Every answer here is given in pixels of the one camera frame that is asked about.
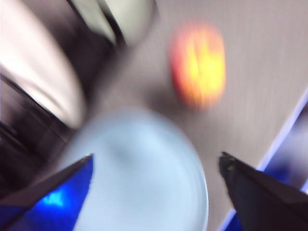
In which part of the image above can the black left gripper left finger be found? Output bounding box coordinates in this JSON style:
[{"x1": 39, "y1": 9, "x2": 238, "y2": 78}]
[{"x1": 0, "y1": 153, "x2": 94, "y2": 231}]

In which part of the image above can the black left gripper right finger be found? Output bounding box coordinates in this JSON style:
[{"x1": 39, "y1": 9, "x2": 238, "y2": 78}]
[{"x1": 218, "y1": 151, "x2": 308, "y2": 231}]

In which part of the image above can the blue plate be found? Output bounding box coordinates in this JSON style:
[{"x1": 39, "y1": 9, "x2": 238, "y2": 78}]
[{"x1": 57, "y1": 107, "x2": 209, "y2": 231}]

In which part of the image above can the red yellow apple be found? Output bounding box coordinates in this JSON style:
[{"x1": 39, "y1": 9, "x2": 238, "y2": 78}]
[{"x1": 168, "y1": 20, "x2": 227, "y2": 111}]

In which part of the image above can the beige plate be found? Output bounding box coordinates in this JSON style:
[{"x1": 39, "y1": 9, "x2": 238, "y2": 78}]
[{"x1": 0, "y1": 0, "x2": 85, "y2": 128}]

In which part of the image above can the black plate rack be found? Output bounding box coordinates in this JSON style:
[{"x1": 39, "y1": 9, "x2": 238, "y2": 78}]
[{"x1": 0, "y1": 0, "x2": 130, "y2": 195}]

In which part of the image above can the green plate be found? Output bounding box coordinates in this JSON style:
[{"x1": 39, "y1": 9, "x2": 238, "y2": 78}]
[{"x1": 71, "y1": 0, "x2": 156, "y2": 47}]

